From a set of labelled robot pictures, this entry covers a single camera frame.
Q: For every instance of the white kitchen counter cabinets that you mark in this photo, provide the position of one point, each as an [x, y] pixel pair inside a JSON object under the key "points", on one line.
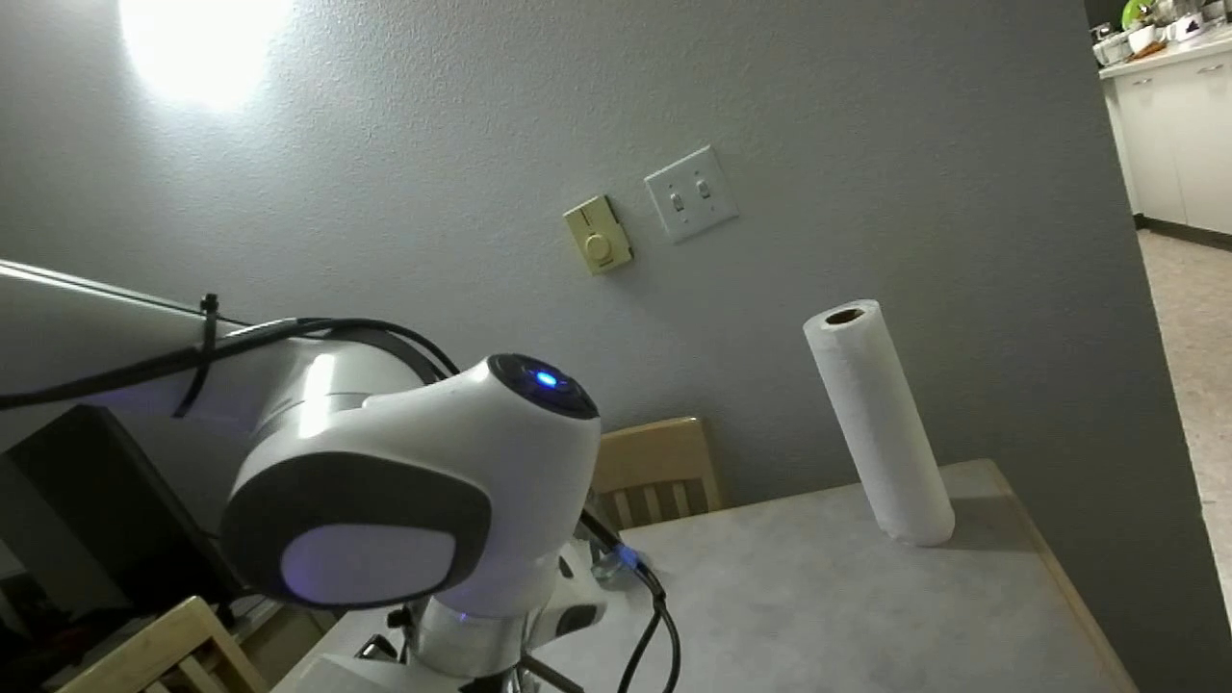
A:
{"points": [[1181, 130]]}

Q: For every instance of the white paper towel roll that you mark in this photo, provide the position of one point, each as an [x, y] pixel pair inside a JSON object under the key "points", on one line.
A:
{"points": [[887, 427]]}

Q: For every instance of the green plant on counter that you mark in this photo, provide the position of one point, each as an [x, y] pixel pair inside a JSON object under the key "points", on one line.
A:
{"points": [[1137, 12]]}

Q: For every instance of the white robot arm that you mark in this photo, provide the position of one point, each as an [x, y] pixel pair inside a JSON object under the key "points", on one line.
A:
{"points": [[424, 474]]}

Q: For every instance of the white double light switch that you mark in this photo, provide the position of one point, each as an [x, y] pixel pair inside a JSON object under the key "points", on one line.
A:
{"points": [[689, 194]]}

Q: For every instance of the light wooden slat-back chair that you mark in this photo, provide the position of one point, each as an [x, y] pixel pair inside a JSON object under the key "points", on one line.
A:
{"points": [[657, 466]]}

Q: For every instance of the pale wooden chair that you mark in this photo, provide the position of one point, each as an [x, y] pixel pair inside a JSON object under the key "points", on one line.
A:
{"points": [[166, 650]]}

